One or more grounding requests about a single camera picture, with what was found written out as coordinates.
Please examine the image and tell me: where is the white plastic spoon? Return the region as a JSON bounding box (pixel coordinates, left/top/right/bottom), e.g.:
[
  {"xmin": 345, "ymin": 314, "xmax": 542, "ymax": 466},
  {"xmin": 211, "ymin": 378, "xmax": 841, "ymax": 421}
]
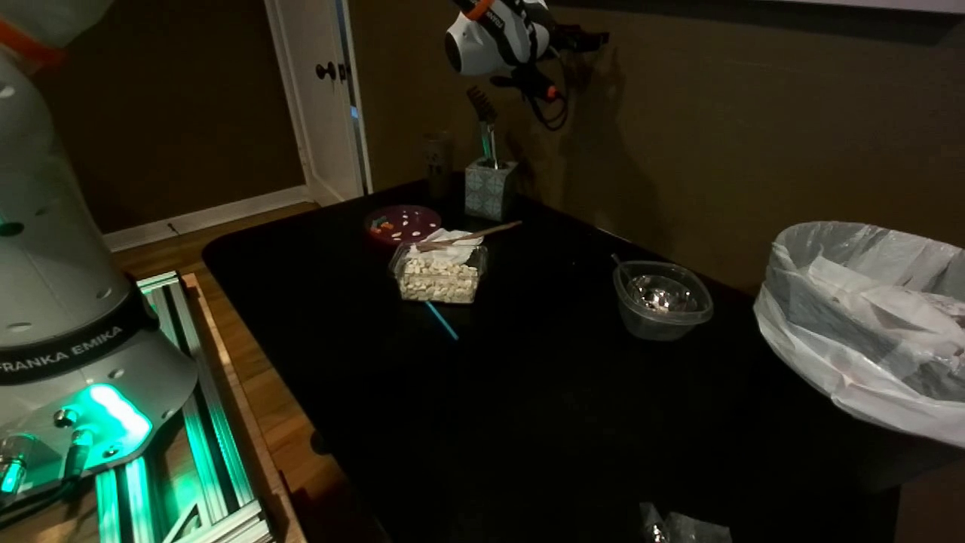
[{"xmin": 415, "ymin": 220, "xmax": 525, "ymax": 252}]

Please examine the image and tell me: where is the white bag lined trash bin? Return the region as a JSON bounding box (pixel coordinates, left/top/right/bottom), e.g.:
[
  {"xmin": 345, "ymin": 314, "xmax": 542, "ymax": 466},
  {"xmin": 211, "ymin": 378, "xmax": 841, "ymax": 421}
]
[{"xmin": 755, "ymin": 220, "xmax": 965, "ymax": 446}]

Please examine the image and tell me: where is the grey square utensil holder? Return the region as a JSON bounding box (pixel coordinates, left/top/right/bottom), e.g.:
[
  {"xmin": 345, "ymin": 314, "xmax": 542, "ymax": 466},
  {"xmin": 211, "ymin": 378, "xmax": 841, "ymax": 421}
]
[{"xmin": 464, "ymin": 161, "xmax": 517, "ymax": 220}]

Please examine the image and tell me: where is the clear box of popcorn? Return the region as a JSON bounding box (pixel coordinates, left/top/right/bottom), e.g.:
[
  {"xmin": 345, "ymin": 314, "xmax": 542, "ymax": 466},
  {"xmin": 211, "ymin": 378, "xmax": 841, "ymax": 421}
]
[{"xmin": 389, "ymin": 229, "xmax": 487, "ymax": 305}]

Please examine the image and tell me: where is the red dotted round plate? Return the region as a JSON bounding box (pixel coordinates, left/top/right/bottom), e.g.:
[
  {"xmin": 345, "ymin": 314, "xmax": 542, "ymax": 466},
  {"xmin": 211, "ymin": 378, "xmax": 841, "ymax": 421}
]
[{"xmin": 364, "ymin": 206, "xmax": 441, "ymax": 247}]

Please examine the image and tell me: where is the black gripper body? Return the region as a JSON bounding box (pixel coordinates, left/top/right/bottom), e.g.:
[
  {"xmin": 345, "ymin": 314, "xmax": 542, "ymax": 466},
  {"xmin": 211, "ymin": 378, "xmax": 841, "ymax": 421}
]
[{"xmin": 445, "ymin": 0, "xmax": 609, "ymax": 103}]

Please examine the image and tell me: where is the black table cloth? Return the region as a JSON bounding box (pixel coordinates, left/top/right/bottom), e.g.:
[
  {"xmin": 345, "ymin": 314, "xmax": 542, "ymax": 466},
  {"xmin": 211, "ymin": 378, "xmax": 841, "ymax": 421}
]
[{"xmin": 205, "ymin": 201, "xmax": 900, "ymax": 543}]

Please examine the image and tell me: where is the clear round plastic container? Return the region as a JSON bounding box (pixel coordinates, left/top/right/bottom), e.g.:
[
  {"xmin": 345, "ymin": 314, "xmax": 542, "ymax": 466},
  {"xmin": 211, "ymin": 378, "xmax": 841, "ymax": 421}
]
[{"xmin": 613, "ymin": 261, "xmax": 714, "ymax": 340}]

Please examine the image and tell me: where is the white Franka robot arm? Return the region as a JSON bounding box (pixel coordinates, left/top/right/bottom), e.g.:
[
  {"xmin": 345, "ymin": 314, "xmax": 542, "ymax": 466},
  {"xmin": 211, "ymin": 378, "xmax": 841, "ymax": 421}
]
[{"xmin": 0, "ymin": 0, "xmax": 200, "ymax": 507}]

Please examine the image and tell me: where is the white door with handle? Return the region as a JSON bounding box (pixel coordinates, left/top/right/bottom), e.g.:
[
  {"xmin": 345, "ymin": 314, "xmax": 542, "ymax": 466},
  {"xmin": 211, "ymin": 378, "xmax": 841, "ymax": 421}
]
[{"xmin": 264, "ymin": 0, "xmax": 369, "ymax": 203}]

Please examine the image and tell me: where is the aluminium extrusion robot frame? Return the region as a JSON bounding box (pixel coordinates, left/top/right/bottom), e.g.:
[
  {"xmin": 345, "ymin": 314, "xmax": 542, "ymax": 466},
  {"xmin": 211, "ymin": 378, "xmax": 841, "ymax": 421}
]
[{"xmin": 0, "ymin": 268, "xmax": 277, "ymax": 543}]

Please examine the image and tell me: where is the crumpled foil object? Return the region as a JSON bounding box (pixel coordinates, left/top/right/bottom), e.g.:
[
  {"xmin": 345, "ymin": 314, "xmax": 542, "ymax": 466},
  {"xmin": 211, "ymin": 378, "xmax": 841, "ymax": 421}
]
[{"xmin": 640, "ymin": 504, "xmax": 733, "ymax": 543}]

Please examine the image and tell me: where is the teal drinking straw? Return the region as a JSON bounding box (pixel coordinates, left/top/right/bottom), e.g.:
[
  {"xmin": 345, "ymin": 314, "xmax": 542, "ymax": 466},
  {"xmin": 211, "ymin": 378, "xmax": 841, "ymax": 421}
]
[{"xmin": 422, "ymin": 302, "xmax": 458, "ymax": 340}]

